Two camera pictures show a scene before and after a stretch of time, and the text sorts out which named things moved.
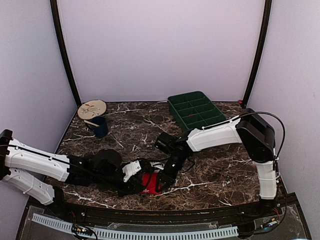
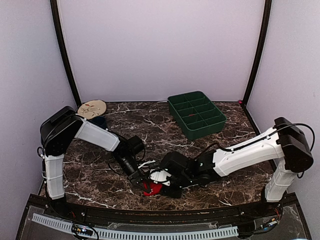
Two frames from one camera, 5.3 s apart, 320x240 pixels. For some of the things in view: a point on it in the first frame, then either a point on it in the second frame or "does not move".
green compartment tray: [195, 110] does not move
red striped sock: [151, 188] does not move
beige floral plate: [91, 109] does not move
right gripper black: [169, 178] to [174, 194]
